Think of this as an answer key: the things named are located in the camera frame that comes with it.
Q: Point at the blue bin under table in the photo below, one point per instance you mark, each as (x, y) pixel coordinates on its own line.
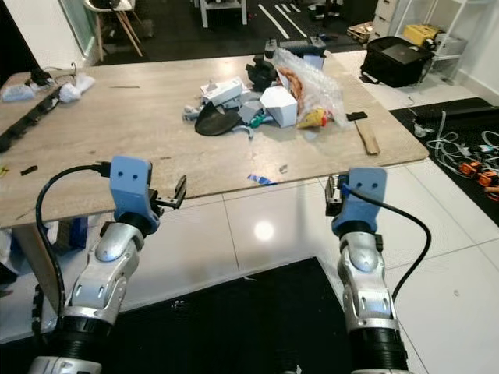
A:
(74, 234)

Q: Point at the light wooden table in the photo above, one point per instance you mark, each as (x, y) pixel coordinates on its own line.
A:
(140, 140)

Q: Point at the small wooden plank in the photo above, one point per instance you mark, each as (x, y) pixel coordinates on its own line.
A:
(367, 137)

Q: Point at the blue and white wrapper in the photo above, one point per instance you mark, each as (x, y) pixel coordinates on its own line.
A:
(262, 179)

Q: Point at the yellow snack wrapper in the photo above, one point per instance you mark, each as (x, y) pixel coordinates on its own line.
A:
(313, 118)

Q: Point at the small flat black object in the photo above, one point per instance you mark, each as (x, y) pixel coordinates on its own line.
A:
(357, 116)

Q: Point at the black round plastic lid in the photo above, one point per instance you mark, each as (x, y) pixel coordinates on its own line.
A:
(214, 122)

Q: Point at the white angular paper box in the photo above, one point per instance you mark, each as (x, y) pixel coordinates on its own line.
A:
(279, 107)

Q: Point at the grey crumpled packaging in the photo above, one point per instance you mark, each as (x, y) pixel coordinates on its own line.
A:
(251, 111)

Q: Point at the white printed carton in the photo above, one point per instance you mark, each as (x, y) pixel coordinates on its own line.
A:
(222, 91)

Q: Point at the black lumpy plastic object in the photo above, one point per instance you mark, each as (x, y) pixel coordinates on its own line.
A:
(261, 74)

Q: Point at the black rubber floor mat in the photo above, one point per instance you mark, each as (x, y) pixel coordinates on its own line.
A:
(456, 117)

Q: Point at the white crumpled tissue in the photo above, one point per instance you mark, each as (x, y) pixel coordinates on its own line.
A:
(76, 89)

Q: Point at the tiny black piece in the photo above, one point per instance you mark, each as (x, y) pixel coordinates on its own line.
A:
(29, 170)

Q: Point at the orange and black tool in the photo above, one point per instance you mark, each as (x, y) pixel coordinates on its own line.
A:
(479, 171)

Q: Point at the black carry case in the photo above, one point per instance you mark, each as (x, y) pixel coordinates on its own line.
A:
(398, 61)

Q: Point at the blue and black device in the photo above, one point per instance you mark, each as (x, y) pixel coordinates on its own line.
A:
(300, 48)

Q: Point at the long black strip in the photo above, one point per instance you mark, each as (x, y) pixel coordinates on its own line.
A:
(31, 117)

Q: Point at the small black gadget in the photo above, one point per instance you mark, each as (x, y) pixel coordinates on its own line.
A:
(41, 77)

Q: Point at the yellow box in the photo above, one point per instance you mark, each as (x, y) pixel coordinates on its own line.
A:
(421, 33)

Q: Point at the pale blue plastic bag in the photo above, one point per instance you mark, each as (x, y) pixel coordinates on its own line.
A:
(17, 93)

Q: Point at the white drawer cabinet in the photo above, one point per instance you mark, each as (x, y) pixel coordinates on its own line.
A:
(388, 15)

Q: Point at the white stool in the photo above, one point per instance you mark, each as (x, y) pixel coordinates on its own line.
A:
(222, 6)

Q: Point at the white chair with wooden legs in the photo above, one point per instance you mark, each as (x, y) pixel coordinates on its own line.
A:
(113, 8)

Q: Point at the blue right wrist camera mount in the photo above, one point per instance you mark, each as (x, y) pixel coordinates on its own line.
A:
(360, 199)

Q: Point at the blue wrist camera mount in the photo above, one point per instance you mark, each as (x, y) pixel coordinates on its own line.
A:
(360, 199)
(131, 187)

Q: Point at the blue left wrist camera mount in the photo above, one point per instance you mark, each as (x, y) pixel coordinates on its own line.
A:
(131, 187)

